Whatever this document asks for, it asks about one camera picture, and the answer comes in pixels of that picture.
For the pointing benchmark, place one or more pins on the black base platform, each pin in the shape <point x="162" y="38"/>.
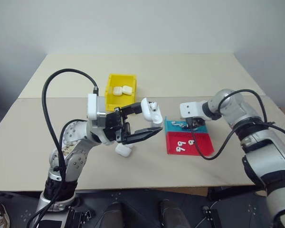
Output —
<point x="137" y="197"/>

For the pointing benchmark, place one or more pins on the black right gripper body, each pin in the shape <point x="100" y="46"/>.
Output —
<point x="197" y="121"/>

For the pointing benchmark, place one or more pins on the black metal bracket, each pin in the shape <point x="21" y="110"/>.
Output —
<point x="212" y="217"/>

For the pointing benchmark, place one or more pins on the red plastic tray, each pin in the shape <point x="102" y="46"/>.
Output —
<point x="199" y="148"/>

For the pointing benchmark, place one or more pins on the white earbud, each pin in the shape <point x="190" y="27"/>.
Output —
<point x="191" y="142"/>
<point x="174" y="123"/>
<point x="183" y="125"/>
<point x="180" y="143"/>
<point x="179" y="149"/>
<point x="153" y="105"/>

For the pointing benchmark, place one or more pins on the closed white earbuds case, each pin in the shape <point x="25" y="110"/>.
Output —
<point x="117" y="91"/>
<point x="127" y="90"/>
<point x="123" y="150"/>

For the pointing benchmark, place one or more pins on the teal plastic tray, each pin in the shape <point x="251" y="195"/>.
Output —
<point x="174" y="129"/>

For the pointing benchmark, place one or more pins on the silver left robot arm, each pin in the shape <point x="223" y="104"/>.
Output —
<point x="77" y="156"/>

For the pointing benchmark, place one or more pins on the yellow plastic bin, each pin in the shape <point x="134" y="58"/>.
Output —
<point x="110" y="99"/>

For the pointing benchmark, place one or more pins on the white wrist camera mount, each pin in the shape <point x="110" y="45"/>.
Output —
<point x="92" y="107"/>
<point x="191" y="109"/>

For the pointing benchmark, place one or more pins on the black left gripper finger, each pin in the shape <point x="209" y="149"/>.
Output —
<point x="142" y="135"/>
<point x="133" y="109"/>

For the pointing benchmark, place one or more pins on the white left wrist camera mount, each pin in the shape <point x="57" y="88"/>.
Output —
<point x="92" y="107"/>

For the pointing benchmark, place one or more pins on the white earbuds case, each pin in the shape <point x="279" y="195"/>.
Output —
<point x="127" y="90"/>
<point x="146" y="111"/>
<point x="123" y="150"/>
<point x="117" y="91"/>

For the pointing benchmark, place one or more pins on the dark rounded shape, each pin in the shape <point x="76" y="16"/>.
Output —
<point x="112" y="215"/>
<point x="174" y="215"/>

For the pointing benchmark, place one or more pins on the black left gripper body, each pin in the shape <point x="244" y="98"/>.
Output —
<point x="114" y="123"/>

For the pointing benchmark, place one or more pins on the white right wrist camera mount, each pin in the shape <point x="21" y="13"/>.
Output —
<point x="191" y="109"/>

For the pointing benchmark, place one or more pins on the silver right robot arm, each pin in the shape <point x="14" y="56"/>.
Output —
<point x="259" y="147"/>

